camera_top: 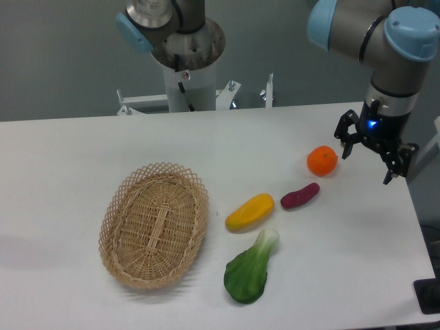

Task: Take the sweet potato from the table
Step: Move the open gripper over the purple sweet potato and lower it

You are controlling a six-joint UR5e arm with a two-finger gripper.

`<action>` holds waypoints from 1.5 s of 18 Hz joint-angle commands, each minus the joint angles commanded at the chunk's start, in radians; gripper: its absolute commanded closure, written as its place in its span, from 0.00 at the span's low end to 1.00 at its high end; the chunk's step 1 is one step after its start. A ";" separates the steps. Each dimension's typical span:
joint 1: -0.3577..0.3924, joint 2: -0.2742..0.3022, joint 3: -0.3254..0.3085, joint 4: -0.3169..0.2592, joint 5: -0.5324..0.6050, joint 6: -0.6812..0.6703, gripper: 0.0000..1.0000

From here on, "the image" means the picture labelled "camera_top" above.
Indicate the white frame at right edge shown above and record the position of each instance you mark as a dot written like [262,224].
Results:
[424,156]

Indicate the white metal mounting frame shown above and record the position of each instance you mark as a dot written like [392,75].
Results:
[181,99]

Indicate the yellow mango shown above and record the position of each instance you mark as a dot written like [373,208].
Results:
[252,211]

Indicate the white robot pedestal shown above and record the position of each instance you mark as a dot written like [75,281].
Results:
[191,58]

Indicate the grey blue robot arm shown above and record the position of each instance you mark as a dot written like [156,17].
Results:
[396,39]

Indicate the green bok choy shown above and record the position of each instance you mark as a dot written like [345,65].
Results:
[245,275]

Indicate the orange tangerine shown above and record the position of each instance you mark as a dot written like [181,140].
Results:
[322,161]

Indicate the black device at table edge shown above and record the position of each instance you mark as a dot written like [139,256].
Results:
[427,292]

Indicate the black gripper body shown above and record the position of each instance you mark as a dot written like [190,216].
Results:
[379,129]

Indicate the purple sweet potato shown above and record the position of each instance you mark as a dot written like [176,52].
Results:
[300,197]

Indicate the woven wicker basket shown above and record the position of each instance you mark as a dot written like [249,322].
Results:
[154,226]

